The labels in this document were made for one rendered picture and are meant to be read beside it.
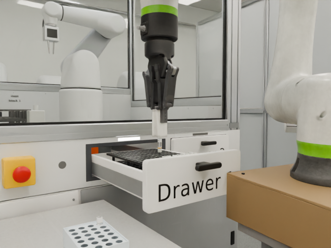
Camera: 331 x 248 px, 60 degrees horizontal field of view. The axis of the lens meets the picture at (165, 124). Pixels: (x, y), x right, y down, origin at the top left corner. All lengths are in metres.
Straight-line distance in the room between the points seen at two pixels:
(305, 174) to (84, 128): 0.60
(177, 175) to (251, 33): 2.36
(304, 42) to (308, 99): 0.21
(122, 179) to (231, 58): 0.76
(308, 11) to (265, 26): 1.87
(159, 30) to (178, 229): 0.74
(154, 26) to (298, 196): 0.48
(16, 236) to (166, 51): 0.53
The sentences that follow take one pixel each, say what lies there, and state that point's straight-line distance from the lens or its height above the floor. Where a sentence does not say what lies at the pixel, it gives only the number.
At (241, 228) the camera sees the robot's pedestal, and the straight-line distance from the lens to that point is 0.80.
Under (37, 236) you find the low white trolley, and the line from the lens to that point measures 0.71.
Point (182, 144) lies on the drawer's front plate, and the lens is 1.05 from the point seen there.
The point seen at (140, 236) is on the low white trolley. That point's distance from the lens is 0.66.
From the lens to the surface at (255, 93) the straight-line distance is 2.76.
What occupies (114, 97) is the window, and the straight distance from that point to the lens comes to 0.94.
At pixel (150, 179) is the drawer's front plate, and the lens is 0.60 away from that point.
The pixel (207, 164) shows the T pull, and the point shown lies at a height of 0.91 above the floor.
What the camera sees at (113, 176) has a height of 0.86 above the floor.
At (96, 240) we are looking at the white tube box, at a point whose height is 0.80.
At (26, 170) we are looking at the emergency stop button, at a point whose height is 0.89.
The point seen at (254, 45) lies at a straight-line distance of 2.83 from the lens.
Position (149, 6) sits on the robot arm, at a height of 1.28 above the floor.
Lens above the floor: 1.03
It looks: 3 degrees down
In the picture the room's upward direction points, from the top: straight up
